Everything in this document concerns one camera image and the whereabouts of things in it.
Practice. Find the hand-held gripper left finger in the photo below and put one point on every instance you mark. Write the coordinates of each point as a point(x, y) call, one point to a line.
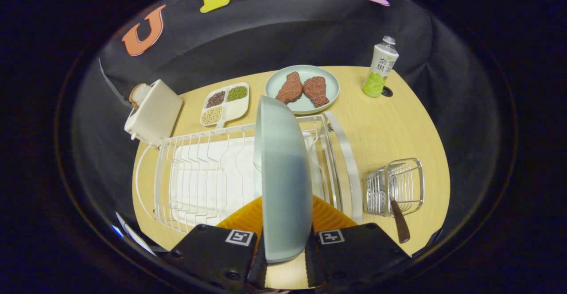
point(208, 254)

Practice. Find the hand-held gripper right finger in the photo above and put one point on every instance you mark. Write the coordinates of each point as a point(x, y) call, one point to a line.
point(363, 254)

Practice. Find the pale green plate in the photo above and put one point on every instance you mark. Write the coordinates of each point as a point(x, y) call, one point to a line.
point(283, 179)
point(332, 86)

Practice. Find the pile of pale beans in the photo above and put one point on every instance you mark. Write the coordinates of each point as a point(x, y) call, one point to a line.
point(211, 115)

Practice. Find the white divided tray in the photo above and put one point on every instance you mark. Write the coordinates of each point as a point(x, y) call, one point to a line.
point(234, 110)

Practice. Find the white toaster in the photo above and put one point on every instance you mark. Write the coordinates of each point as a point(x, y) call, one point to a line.
point(155, 112)

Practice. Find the pile of dark beans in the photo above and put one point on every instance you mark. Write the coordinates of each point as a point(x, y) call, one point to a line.
point(215, 99)

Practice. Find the pile of green beans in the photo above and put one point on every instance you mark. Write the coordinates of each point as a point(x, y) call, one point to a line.
point(237, 93)

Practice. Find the brown meat piece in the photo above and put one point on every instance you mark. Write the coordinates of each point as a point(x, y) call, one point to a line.
point(290, 88)
point(316, 91)

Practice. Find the bread slice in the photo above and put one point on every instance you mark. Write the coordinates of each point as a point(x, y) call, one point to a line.
point(139, 94)

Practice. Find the green label bottle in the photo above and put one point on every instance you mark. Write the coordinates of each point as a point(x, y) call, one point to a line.
point(378, 70)

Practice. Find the black backdrop cloth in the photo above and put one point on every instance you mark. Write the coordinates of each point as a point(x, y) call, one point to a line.
point(266, 37)

